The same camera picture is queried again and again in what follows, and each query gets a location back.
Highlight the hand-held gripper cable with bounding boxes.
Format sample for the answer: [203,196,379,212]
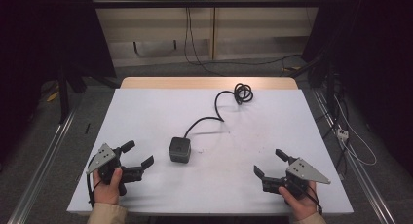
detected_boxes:
[86,155,102,208]
[290,179,323,216]

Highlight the aluminium floor rail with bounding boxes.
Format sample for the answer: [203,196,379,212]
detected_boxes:
[312,88,397,224]
[7,108,79,224]

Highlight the black horizontal bar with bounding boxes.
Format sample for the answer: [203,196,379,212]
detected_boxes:
[92,0,323,10]

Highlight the white table mat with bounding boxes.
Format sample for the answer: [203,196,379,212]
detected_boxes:
[66,88,355,216]

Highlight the right hand-held gripper cable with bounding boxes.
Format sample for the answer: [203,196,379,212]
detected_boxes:
[290,179,323,216]

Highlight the wooden table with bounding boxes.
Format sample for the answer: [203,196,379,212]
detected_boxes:
[120,76,299,91]

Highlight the person's left hand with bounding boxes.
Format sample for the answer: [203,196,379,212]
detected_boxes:
[92,168,124,205]

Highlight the black wall cable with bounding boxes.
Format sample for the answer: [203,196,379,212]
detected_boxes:
[183,0,303,76]

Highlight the white power strip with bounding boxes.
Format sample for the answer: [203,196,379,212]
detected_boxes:
[336,127,350,143]

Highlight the left hand-held gripper cable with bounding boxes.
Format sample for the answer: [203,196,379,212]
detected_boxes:
[86,155,102,208]

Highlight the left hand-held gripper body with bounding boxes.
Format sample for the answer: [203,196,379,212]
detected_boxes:
[86,142,144,197]

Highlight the white floor cable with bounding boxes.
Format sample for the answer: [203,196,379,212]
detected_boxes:
[333,94,378,168]

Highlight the black adapter cable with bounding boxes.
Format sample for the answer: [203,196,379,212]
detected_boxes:
[183,82,254,139]

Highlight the black curtain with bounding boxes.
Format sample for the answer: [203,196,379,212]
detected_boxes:
[0,0,117,167]
[301,0,413,176]

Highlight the person's right hand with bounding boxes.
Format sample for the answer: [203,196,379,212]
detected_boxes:
[278,180,321,222]

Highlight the black power adapter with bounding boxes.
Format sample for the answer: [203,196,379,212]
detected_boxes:
[168,136,192,165]

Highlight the black metal stand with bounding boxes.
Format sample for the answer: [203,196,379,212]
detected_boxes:
[57,66,72,125]

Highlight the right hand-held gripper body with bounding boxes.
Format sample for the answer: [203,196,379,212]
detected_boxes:
[261,157,332,200]

